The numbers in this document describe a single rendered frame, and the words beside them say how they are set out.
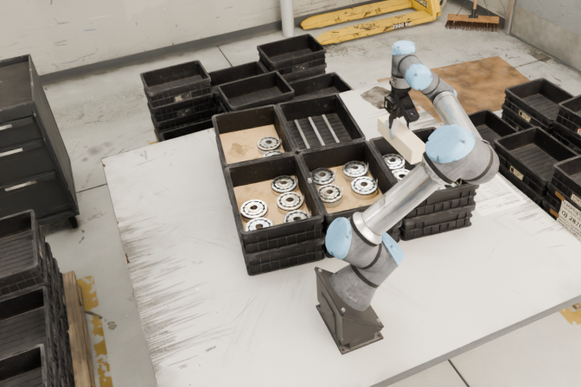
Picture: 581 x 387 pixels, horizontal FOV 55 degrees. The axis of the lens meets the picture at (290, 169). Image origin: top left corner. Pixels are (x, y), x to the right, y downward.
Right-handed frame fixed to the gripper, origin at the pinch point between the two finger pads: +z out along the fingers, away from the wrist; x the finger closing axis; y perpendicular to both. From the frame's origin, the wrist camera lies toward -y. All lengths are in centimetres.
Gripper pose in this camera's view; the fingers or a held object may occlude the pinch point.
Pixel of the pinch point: (401, 135)
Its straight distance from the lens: 210.0
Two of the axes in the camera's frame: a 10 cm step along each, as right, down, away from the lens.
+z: 0.6, 7.9, 6.1
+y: -3.8, -5.5, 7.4
